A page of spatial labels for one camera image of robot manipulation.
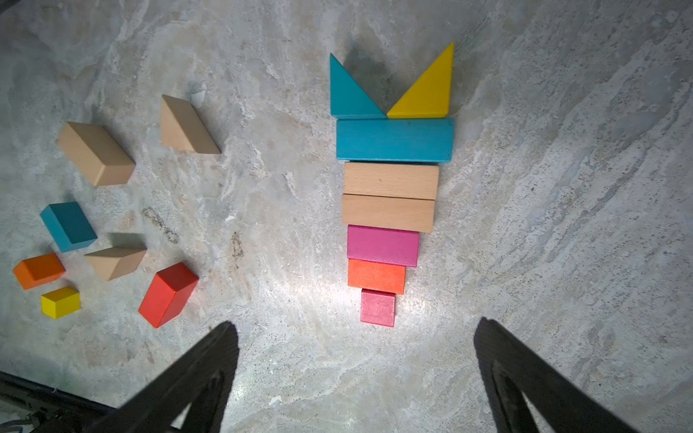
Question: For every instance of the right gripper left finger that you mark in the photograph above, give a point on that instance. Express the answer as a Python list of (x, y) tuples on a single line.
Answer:
[(199, 383)]

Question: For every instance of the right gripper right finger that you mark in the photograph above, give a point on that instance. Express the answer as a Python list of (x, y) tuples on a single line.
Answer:
[(514, 375)]

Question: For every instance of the red rectangular block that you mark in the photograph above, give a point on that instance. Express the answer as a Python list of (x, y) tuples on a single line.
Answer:
[(168, 294)]

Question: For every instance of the magenta small cube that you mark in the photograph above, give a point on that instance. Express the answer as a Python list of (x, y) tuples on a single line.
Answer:
[(378, 308)]

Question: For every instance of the magenta rectangular block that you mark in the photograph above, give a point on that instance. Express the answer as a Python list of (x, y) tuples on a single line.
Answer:
[(381, 245)]

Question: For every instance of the wooden long block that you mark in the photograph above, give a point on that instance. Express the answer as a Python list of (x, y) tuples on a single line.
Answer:
[(392, 180), (390, 213)]

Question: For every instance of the teal small block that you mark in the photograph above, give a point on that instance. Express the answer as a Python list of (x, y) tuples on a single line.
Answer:
[(68, 226)]

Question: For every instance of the wooden rectangular block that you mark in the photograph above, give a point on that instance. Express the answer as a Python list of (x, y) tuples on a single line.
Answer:
[(96, 154)]

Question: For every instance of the teal long block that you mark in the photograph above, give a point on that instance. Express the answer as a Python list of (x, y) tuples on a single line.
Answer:
[(395, 140)]

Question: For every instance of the small wooden triangle block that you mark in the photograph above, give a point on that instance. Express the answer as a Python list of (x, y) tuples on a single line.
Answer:
[(182, 128)]

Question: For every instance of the yellow triangle block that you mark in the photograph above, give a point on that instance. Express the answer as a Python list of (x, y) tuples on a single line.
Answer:
[(429, 96)]

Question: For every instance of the teal triangle block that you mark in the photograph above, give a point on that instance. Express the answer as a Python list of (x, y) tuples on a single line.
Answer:
[(348, 101)]

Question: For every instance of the yellow cube block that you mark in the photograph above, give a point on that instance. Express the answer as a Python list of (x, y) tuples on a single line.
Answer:
[(60, 303)]

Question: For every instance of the orange cube block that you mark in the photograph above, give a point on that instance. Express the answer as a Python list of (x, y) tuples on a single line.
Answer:
[(38, 271)]

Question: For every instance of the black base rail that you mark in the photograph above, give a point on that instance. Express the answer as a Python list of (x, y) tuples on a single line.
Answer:
[(50, 410)]

